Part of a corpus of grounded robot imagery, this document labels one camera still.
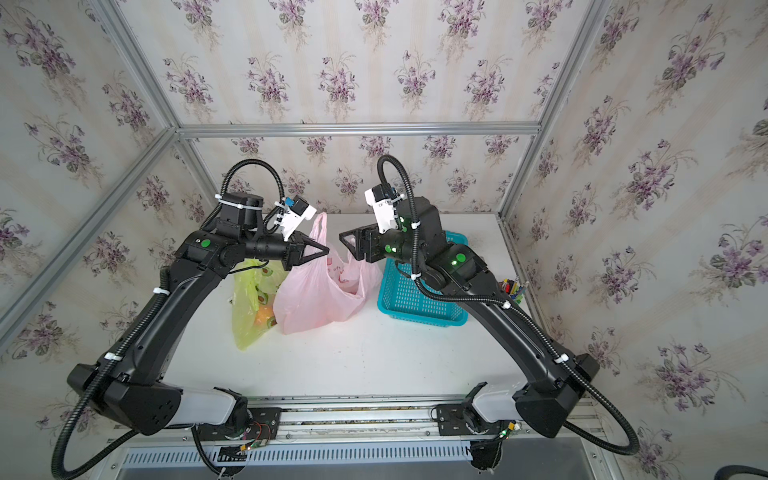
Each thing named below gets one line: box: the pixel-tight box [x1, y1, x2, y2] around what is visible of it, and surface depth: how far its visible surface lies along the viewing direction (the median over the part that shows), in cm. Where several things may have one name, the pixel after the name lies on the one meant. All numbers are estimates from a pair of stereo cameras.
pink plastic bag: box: [273, 212, 383, 335], surface depth 72 cm
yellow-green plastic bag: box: [232, 259, 288, 351], surface depth 83 cm
